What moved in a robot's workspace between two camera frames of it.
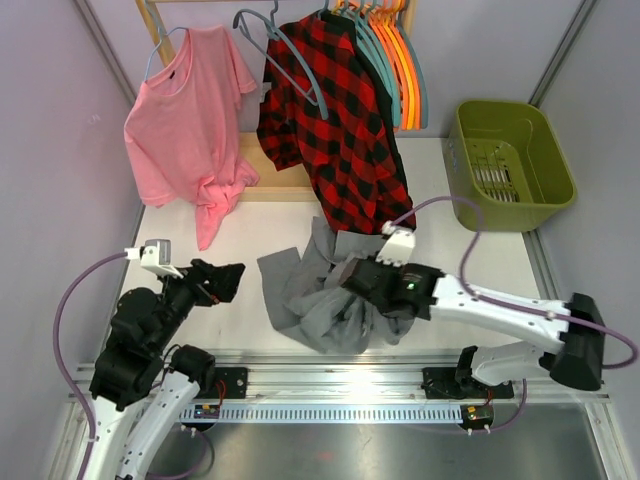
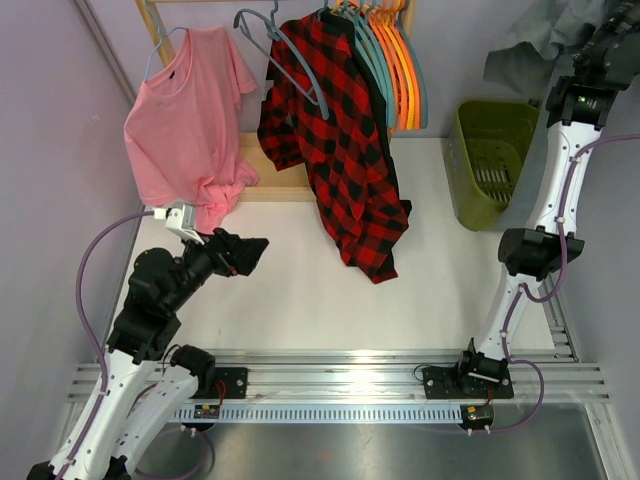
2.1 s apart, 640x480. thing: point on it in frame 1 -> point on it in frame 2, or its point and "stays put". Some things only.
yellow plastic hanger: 410,125 stays put
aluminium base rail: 363,377 stays put
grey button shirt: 306,299 -> 558,27
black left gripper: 222,280 -> 233,254
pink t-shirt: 182,128 stays put
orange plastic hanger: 402,80 stays put
